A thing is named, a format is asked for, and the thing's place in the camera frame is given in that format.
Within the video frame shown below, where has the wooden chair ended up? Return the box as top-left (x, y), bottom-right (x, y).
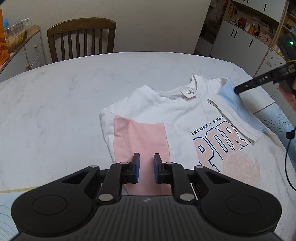
top-left (47, 18), bottom-right (117, 64)

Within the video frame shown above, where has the orange snack packet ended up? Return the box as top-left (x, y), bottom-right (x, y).
top-left (0, 9), bottom-right (11, 68)

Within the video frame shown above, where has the clear plastic container rack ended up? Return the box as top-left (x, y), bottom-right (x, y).
top-left (5, 18), bottom-right (32, 33)

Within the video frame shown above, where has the black cable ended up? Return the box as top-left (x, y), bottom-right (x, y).
top-left (285, 125), bottom-right (296, 192)

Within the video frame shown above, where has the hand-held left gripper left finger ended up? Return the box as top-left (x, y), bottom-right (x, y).
top-left (62, 152), bottom-right (141, 205)

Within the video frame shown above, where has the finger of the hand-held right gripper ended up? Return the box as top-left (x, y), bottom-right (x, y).
top-left (234, 67), bottom-right (278, 94)

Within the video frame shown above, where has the grey sideboard with drawers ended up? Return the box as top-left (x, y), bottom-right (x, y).
top-left (0, 24), bottom-right (47, 82)

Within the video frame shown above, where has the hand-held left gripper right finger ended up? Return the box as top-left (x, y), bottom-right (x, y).
top-left (153, 153), bottom-right (233, 205)

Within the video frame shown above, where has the light blue patterned table mat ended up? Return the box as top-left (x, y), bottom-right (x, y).
top-left (253, 103), bottom-right (296, 168)
top-left (0, 191), bottom-right (31, 241)

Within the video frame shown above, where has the white t-shirt with pink panel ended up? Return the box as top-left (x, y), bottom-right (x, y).
top-left (99, 74), bottom-right (293, 209)

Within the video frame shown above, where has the white cabinet with wooden frame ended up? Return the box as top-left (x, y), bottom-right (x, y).
top-left (194, 0), bottom-right (296, 77)

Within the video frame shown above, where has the person's right hand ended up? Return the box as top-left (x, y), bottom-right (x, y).
top-left (279, 85), bottom-right (296, 107)

